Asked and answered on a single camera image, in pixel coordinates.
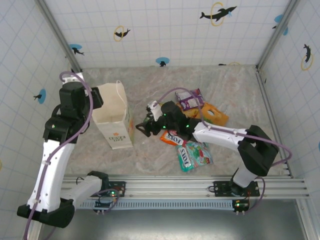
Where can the small controller board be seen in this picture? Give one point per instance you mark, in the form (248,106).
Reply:
(241,205)
(110,200)

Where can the aluminium corner post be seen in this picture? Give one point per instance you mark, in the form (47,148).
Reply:
(277,37)
(58,35)

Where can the aluminium front rail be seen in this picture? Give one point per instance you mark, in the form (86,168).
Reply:
(170,186)

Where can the dolphin sticker blue circle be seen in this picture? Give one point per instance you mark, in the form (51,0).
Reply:
(42,96)
(75,47)
(278,18)
(162,60)

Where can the aluminium side rail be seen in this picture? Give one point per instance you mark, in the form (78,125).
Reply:
(273,120)

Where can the purple snack pack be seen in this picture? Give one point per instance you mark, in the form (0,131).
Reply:
(190,100)

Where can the cream floral paper bag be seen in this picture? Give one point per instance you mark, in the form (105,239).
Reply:
(117,135)

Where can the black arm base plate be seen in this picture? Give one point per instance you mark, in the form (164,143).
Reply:
(120,186)
(220,187)

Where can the teal Fox's candy pack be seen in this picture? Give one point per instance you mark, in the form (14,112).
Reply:
(197,155)

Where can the orange snack pack with hole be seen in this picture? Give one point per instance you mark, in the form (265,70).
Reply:
(220,117)

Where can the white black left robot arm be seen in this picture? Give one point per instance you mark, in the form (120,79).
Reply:
(50,170)

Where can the yellow green snack pack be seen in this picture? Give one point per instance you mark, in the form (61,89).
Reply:
(192,113)

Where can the orange Fox's candy pack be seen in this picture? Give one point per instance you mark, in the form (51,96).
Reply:
(172,138)

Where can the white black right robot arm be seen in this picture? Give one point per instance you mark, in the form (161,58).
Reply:
(220,137)

